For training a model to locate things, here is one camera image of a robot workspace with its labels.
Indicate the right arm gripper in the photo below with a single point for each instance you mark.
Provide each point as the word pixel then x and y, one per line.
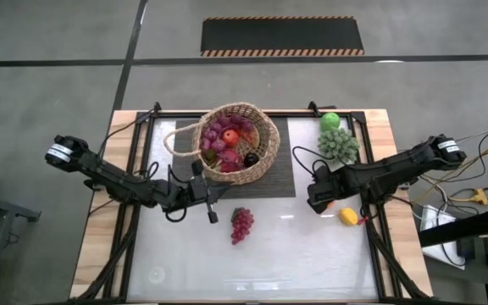
pixel 322 190

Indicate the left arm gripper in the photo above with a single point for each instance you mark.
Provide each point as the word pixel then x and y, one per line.
pixel 196 190

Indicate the orange fruit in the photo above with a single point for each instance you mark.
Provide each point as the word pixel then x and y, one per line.
pixel 331 205

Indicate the yellow lemon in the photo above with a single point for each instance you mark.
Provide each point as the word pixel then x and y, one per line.
pixel 349 216

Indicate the red grape bunch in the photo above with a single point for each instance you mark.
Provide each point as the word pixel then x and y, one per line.
pixel 242 222

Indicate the dark purple mangosteen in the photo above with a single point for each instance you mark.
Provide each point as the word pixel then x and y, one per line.
pixel 251 159

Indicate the red apple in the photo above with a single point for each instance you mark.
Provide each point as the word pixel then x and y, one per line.
pixel 230 138

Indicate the bright green apple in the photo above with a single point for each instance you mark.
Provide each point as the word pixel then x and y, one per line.
pixel 330 121

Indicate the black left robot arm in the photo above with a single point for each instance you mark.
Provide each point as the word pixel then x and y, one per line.
pixel 117 182

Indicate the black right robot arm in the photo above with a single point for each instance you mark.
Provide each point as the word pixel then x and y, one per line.
pixel 396 169

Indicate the dark grey ribbed placemat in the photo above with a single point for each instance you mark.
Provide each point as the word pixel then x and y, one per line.
pixel 282 186

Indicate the potted green succulent plant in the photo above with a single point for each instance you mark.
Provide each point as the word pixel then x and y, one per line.
pixel 337 145

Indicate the glossy white table sheet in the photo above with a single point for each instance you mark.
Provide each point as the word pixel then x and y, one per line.
pixel 269 267

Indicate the white box on floor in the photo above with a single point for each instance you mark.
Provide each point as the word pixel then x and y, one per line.
pixel 434 220

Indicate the yellow power plug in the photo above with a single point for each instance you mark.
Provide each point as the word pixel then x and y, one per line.
pixel 477 197

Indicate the black hazard-striped floor mat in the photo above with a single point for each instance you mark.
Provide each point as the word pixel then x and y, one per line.
pixel 282 36

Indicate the black metal table frame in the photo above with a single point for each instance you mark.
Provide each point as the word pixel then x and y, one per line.
pixel 362 135

